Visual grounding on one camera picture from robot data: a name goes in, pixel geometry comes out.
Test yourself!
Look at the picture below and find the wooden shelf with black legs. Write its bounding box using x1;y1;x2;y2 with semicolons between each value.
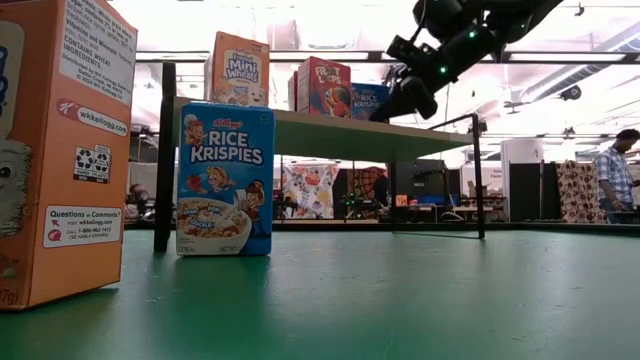
152;62;487;254

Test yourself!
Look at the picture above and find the black aluminium gantry bar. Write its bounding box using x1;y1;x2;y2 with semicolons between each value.
134;49;640;65

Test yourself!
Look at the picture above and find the black gantry mounted camera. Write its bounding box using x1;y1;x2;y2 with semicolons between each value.
380;64;405;96

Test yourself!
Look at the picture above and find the green table mat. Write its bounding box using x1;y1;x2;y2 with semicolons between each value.
0;229;640;360

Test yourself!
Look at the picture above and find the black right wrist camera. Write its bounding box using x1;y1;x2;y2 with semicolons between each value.
385;33;437;69

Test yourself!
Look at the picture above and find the brown dotted cloth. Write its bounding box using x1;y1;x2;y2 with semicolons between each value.
555;160;609;225

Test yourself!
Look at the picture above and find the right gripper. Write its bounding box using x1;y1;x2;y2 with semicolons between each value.
368;59;454;123

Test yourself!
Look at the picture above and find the spider web patterned cloth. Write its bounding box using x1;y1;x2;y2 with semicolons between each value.
346;167;390;201

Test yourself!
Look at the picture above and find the person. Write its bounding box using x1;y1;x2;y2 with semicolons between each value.
593;128;640;225

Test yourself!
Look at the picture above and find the black dome ceiling camera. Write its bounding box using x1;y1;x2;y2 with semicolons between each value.
558;84;583;103

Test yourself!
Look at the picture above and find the floral patterned cloth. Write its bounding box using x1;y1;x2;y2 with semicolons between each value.
282;164;341;220

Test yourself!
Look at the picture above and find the blue Rice Krispies cereal box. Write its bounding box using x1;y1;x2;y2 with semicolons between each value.
350;82;391;122
175;102;276;258

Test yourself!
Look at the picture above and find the black monitor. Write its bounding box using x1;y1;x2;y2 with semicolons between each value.
394;159;450;199

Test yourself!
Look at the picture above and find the black metal table frame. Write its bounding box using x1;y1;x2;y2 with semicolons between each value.
123;219;640;237

